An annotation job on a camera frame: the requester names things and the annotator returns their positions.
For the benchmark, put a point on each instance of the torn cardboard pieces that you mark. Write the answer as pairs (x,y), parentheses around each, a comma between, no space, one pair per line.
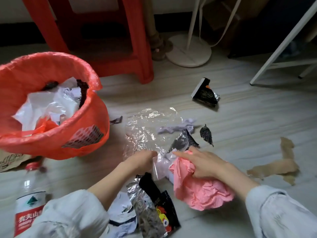
(10,161)

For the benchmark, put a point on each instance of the person's right hand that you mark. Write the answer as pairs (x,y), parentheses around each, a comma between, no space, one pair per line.
(205,164)

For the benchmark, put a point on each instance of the long white paper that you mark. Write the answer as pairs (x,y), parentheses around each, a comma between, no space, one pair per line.
(177,127)

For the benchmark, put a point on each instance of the person's right forearm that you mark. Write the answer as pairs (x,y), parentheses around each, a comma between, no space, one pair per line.
(237,180)

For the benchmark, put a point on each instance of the clear bottle red label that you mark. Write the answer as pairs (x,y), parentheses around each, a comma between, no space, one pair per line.
(29,205)

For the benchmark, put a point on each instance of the small black patterned plastic piece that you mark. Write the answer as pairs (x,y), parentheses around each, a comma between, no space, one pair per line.
(206,135)

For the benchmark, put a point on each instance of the person's printed right sleeve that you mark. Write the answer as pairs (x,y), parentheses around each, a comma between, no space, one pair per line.
(279,215)

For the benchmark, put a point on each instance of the red plastic bag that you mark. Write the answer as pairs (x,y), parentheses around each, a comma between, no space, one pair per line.
(198,190)

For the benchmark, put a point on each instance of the person's white left sleeve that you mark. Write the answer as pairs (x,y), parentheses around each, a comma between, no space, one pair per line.
(74,215)

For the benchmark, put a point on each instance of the person's left hand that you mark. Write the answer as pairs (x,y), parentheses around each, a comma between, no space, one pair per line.
(141,162)

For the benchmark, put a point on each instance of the clear crinkled plastic bag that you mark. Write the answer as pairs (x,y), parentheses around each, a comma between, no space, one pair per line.
(143,131)

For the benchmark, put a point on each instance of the red plastic stool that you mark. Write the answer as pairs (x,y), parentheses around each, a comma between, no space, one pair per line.
(138,47)

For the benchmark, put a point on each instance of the small white torn scrap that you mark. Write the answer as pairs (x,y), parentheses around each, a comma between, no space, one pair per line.
(116,120)

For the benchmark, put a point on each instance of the black snack wrapper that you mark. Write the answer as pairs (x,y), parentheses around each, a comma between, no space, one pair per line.
(205,95)

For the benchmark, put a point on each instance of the white metal frame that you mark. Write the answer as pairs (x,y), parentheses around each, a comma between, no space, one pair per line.
(281,45)

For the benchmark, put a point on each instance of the brown paper strip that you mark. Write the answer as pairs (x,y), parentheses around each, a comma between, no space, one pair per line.
(272,168)

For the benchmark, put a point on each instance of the person's left forearm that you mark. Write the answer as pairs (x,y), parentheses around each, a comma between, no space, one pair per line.
(109,185)

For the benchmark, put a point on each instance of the silver foil wrapper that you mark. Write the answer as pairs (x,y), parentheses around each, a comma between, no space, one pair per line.
(148,213)

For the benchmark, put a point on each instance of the waste basket with red bag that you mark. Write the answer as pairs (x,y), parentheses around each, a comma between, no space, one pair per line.
(94,114)

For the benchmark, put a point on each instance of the large translucent plastic bag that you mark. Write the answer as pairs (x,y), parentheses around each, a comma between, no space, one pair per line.
(49,104)

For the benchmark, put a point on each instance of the tall black cabinet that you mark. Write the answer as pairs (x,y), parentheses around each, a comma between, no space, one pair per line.
(260,34)

